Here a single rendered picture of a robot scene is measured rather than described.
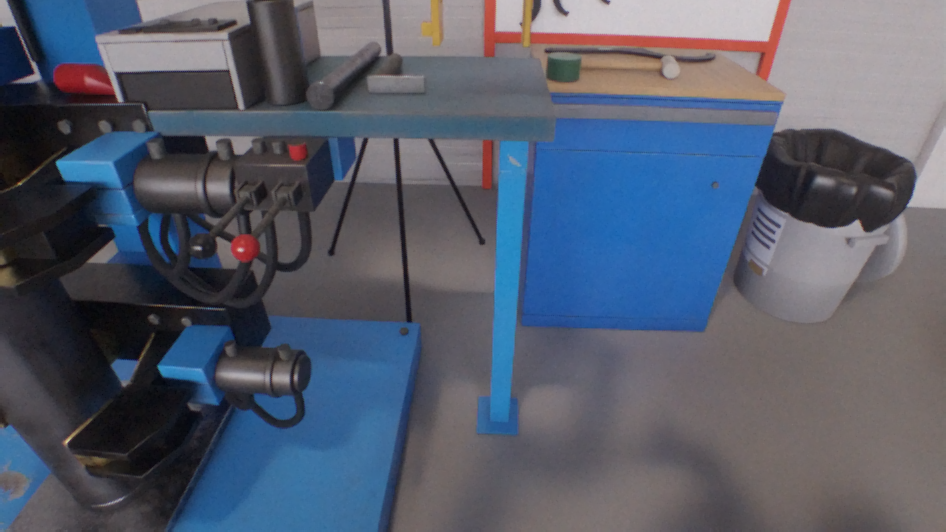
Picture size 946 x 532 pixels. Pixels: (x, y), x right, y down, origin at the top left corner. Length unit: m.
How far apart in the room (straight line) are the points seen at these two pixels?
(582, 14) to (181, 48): 2.01
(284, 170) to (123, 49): 0.36
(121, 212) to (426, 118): 0.53
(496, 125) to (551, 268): 1.01
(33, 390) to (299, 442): 0.64
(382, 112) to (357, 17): 1.90
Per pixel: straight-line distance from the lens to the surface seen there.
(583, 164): 1.55
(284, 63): 0.89
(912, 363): 2.42
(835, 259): 2.15
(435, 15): 0.80
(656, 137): 1.57
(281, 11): 0.88
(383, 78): 0.92
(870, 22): 3.20
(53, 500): 1.68
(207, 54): 0.92
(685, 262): 1.84
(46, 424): 1.33
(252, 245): 0.66
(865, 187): 2.00
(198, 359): 1.19
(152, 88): 1.00
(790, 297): 2.24
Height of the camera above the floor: 1.32
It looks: 33 degrees down
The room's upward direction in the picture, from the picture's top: straight up
